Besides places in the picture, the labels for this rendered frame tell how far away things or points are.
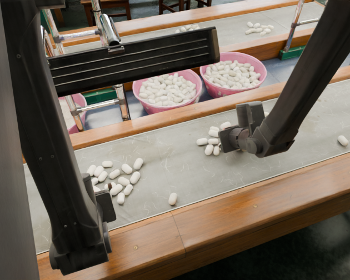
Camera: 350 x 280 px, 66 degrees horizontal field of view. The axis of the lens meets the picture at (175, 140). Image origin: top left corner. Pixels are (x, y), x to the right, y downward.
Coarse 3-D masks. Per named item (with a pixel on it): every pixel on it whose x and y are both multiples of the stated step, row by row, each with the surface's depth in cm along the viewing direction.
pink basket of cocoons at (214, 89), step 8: (232, 56) 118; (240, 56) 117; (248, 56) 115; (256, 64) 113; (200, 72) 108; (256, 72) 113; (264, 72) 107; (216, 88) 103; (224, 88) 100; (248, 88) 100; (216, 96) 108
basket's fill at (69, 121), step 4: (60, 100) 104; (64, 100) 104; (60, 104) 102; (64, 104) 102; (76, 104) 102; (64, 108) 101; (68, 108) 99; (64, 112) 98; (68, 112) 99; (64, 116) 97; (68, 116) 97; (80, 116) 98; (68, 120) 95; (72, 120) 96; (68, 124) 95; (72, 124) 95
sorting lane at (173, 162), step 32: (320, 96) 100; (160, 128) 91; (192, 128) 91; (320, 128) 89; (96, 160) 83; (128, 160) 82; (160, 160) 82; (192, 160) 82; (224, 160) 82; (256, 160) 81; (288, 160) 81; (320, 160) 81; (32, 192) 75; (160, 192) 75; (192, 192) 74; (224, 192) 74; (32, 224) 69; (128, 224) 69
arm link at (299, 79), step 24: (336, 0) 36; (336, 24) 37; (312, 48) 42; (336, 48) 39; (312, 72) 43; (288, 96) 50; (312, 96) 47; (264, 120) 57; (288, 120) 51; (264, 144) 58; (288, 144) 59
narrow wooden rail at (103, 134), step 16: (336, 80) 105; (224, 96) 98; (240, 96) 98; (256, 96) 97; (272, 96) 99; (160, 112) 93; (176, 112) 93; (192, 112) 92; (208, 112) 93; (96, 128) 88; (112, 128) 88; (128, 128) 88; (144, 128) 89; (80, 144) 84; (96, 144) 87
